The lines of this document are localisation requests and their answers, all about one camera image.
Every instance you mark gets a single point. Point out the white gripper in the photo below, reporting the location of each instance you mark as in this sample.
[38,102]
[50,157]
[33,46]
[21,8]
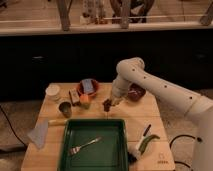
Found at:
[117,95]

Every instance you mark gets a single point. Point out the white cup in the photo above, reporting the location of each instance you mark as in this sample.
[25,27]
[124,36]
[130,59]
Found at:
[53,92]

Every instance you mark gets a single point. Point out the spatula with wooden handle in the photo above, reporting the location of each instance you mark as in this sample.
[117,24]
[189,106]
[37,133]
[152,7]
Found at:
[38,135]

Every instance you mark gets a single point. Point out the green cucumber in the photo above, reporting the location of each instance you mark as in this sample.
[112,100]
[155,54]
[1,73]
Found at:
[146,141]

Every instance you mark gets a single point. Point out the green plastic tray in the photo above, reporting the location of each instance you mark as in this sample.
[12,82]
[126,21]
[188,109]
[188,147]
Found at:
[108,154]

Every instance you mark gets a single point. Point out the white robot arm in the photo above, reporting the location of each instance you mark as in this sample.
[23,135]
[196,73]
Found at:
[198,108]

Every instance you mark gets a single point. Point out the dark grape bunch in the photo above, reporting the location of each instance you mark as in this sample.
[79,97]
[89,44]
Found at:
[107,105]

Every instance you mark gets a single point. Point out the blue sponge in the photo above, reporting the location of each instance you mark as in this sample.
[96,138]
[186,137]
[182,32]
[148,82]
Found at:
[87,86]

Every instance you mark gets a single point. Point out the orange yellow fruit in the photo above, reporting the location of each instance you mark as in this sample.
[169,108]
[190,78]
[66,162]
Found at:
[85,101]

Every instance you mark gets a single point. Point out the grey metal cup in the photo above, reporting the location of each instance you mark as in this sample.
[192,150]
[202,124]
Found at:
[65,109]

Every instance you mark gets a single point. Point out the dark red bowl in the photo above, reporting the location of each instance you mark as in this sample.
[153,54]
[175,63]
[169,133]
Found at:
[135,93]

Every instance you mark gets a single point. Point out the silver metal fork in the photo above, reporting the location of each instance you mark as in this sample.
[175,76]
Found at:
[76,149]

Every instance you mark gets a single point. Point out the brown block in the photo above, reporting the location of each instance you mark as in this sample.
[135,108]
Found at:
[74,97]

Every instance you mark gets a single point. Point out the white black peeler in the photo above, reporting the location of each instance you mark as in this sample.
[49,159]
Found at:
[133,151]

